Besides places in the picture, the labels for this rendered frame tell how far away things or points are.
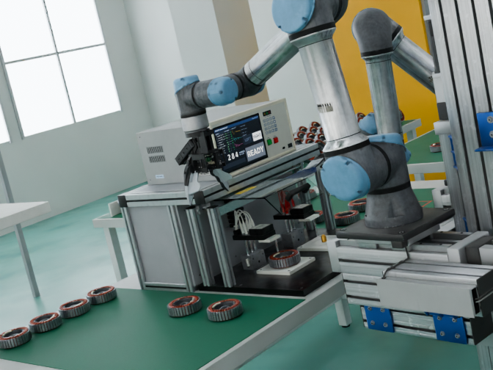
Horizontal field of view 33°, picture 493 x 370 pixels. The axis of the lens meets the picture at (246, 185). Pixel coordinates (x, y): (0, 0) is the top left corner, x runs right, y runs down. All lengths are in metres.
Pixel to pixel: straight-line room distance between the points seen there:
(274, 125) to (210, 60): 3.90
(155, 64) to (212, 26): 4.03
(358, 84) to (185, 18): 1.56
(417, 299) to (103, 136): 8.79
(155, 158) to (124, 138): 7.71
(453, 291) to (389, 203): 0.33
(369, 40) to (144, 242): 1.15
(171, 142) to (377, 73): 0.87
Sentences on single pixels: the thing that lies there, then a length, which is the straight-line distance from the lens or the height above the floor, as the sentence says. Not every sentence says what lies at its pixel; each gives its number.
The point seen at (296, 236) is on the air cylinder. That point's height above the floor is 0.81.
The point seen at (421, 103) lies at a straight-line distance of 6.44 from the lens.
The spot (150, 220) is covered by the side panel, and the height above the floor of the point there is 1.01.
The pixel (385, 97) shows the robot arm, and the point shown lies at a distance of 2.46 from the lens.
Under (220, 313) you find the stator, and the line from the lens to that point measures 2.55.
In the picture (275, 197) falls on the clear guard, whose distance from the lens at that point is 2.68.
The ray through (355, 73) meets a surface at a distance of 6.69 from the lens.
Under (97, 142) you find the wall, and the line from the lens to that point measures 10.48.
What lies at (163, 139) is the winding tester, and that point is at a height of 1.28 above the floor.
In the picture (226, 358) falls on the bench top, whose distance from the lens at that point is 2.30.
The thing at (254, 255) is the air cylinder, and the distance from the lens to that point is 2.95.
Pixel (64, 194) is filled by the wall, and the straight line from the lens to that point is 10.13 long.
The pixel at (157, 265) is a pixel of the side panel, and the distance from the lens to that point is 3.03.
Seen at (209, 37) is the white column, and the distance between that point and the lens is 6.90.
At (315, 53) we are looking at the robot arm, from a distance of 1.97.
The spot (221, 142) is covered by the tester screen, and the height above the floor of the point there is 1.24.
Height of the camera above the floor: 1.58
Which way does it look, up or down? 10 degrees down
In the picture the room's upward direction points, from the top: 13 degrees counter-clockwise
